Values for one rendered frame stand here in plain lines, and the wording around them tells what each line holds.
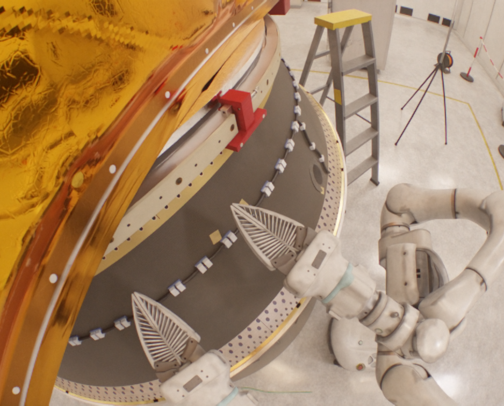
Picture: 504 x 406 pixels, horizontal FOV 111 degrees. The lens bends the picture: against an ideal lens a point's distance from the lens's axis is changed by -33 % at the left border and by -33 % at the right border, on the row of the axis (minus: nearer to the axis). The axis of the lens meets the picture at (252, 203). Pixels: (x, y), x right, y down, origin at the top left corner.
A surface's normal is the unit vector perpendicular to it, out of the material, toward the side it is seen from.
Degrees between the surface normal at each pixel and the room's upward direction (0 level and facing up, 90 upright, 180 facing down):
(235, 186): 62
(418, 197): 28
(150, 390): 43
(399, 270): 48
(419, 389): 22
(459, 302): 10
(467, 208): 82
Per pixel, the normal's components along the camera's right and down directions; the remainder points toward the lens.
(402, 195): -0.67, -0.43
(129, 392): 0.12, 0.15
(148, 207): 0.70, 0.55
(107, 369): 0.23, 0.44
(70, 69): 0.96, 0.13
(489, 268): -0.33, -0.44
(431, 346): -0.11, -0.39
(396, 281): -0.81, -0.38
